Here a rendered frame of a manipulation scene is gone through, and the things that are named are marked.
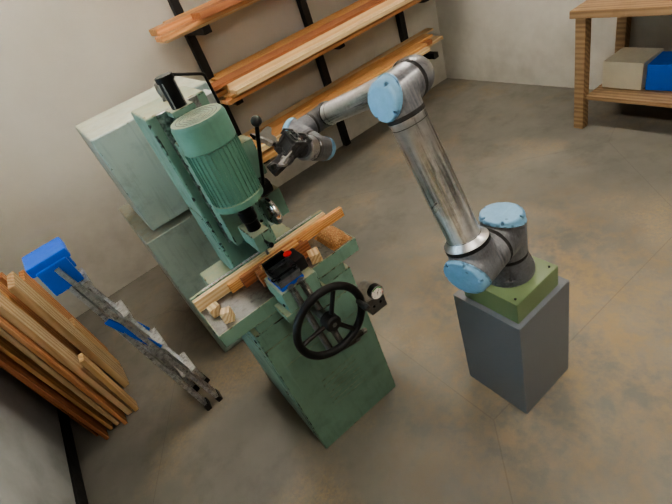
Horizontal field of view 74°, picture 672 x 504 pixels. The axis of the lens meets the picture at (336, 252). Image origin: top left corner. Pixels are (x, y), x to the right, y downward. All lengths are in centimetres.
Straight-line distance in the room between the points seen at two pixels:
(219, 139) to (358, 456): 146
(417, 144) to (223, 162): 58
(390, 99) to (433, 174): 25
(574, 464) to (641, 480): 21
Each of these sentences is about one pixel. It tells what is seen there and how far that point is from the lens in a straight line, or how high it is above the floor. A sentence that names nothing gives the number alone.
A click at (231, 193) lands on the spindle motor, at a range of 146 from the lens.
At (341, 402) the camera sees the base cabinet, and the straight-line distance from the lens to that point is 208.
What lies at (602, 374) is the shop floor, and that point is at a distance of 229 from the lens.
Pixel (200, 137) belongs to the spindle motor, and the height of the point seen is 147.
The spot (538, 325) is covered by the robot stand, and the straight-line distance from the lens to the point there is 181.
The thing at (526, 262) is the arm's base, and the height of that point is 71.
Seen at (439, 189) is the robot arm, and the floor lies 114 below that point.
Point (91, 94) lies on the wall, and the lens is 368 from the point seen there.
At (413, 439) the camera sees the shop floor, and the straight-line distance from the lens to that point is 214.
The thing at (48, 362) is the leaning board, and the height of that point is 61.
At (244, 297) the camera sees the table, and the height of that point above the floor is 90.
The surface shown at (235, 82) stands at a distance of 346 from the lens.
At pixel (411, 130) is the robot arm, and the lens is 130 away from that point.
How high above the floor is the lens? 186
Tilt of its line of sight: 36 degrees down
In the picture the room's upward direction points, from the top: 22 degrees counter-clockwise
